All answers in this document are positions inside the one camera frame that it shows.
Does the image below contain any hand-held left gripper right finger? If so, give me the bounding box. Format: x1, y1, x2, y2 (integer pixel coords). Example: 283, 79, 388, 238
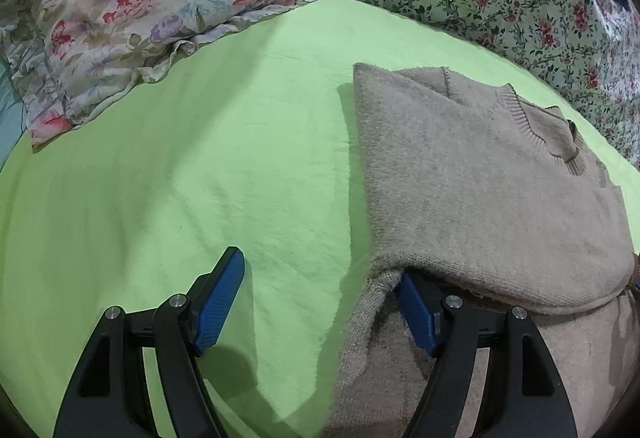
394, 268, 578, 438

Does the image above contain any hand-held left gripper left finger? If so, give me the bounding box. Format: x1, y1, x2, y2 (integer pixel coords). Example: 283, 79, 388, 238
52, 246, 246, 438

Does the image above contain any beige knit sweater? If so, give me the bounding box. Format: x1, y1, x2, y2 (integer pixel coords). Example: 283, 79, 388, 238
320, 62, 640, 438

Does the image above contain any green bed sheet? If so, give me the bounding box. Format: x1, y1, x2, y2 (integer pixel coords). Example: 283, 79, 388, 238
0, 0, 640, 438

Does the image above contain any ruffled floral pillow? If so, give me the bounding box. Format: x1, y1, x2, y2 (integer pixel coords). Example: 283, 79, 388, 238
0, 0, 328, 153

